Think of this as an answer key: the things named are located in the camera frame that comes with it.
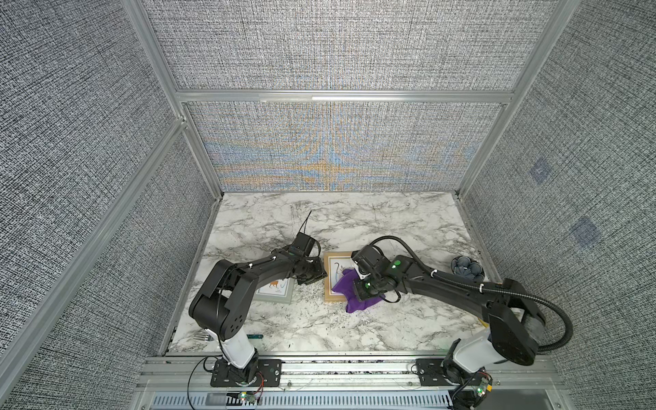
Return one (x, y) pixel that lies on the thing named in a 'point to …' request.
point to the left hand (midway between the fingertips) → (330, 273)
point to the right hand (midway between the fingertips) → (354, 286)
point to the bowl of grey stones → (466, 266)
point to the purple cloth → (345, 289)
